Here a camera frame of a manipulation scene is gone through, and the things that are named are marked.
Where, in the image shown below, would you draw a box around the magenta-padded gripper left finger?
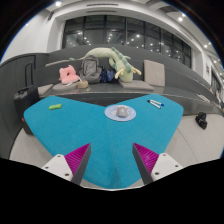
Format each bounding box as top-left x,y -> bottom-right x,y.
41,143 -> 92,186

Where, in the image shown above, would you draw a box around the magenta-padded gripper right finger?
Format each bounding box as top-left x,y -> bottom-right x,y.
132,143 -> 184,186

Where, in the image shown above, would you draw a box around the grey and white computer mouse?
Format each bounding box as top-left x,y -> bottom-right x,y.
115,104 -> 131,119

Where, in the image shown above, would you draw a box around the round light blue mouse pad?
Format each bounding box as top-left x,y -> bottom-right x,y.
104,103 -> 137,122

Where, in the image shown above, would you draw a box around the small green eraser block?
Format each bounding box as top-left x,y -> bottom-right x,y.
48,103 -> 63,111

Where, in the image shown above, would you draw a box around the white marker with blue cap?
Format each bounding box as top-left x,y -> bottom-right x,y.
149,99 -> 165,107

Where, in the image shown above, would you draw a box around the black bag on floor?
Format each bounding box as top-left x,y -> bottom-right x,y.
195,111 -> 208,131

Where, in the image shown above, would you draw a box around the flat grey seat cushion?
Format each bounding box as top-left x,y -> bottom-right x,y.
52,81 -> 80,93
37,83 -> 54,97
118,79 -> 155,92

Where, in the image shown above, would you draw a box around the tan woven hat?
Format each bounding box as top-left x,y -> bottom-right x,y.
77,79 -> 90,90

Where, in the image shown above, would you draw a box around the black suitcase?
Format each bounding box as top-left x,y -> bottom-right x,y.
13,85 -> 41,134

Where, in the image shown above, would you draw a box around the pink plush pillow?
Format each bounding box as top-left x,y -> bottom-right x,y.
58,64 -> 81,85

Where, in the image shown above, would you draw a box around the upright grey square cushion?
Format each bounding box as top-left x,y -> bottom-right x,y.
143,59 -> 166,87

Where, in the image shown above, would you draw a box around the dark blue patterned bag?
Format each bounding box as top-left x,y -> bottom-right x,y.
99,68 -> 118,84

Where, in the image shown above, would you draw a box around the grey backpack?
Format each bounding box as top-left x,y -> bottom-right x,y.
78,55 -> 103,84

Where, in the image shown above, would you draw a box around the green dragon plush toy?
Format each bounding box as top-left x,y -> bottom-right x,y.
78,46 -> 142,83

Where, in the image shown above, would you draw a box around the recessed ceiling lights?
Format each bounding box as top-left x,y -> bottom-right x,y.
54,0 -> 213,50

